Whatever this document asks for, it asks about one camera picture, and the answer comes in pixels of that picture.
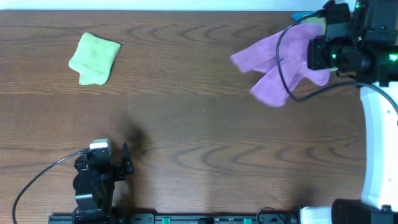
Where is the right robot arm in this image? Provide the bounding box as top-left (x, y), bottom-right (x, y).
top-left (299, 0), bottom-right (397, 224)

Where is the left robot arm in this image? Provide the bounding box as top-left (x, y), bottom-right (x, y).
top-left (72, 139), bottom-right (134, 223)

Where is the crumpled green cloth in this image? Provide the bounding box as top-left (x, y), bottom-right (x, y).
top-left (302, 17), bottom-right (326, 34)

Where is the blue cloth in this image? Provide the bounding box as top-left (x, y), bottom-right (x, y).
top-left (291, 11), bottom-right (314, 22)

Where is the folded green cloth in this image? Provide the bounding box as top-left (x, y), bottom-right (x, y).
top-left (68, 32), bottom-right (121, 85)

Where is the left black cable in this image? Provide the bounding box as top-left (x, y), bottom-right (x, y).
top-left (11, 149), bottom-right (90, 224)

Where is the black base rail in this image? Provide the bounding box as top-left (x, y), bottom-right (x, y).
top-left (47, 213), bottom-right (300, 224)

